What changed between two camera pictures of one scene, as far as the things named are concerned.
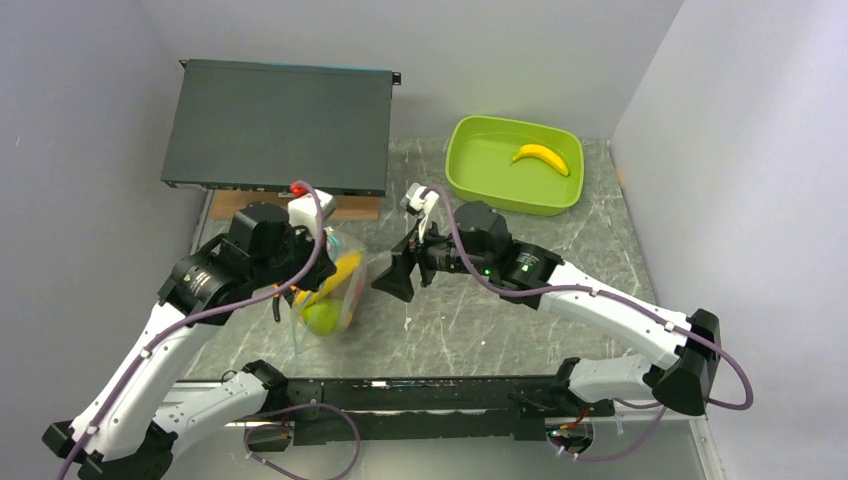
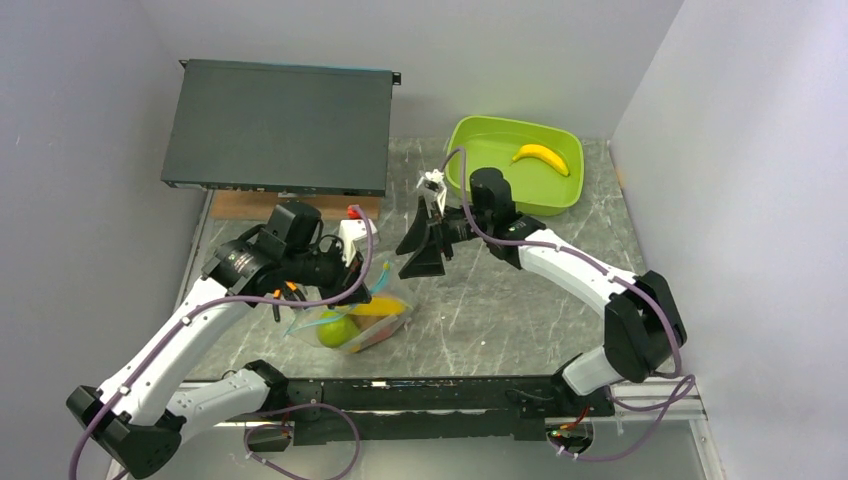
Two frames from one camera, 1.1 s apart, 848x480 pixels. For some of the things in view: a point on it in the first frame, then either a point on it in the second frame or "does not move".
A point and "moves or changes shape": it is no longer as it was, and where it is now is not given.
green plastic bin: x=514 y=165 does not move
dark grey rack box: x=260 y=125 does not move
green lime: x=324 y=317 moves or changes shape
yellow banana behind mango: x=532 y=150 does not move
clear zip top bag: x=329 y=307 moves or changes shape
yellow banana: x=345 y=267 moves or changes shape
